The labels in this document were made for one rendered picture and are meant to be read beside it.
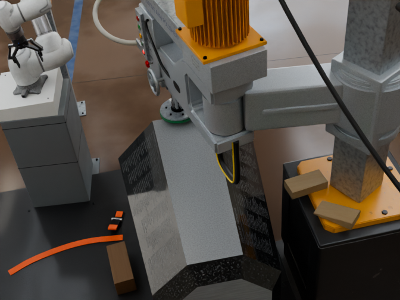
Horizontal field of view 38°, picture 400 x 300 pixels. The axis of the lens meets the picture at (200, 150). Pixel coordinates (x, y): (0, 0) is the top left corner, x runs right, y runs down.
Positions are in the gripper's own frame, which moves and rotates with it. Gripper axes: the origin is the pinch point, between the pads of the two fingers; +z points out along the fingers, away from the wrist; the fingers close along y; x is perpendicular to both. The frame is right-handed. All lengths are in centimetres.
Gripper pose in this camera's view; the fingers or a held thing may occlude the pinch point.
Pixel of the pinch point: (30, 62)
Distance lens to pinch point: 350.6
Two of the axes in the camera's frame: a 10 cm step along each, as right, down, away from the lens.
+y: -9.6, 2.8, -0.3
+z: 1.5, 6.0, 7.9
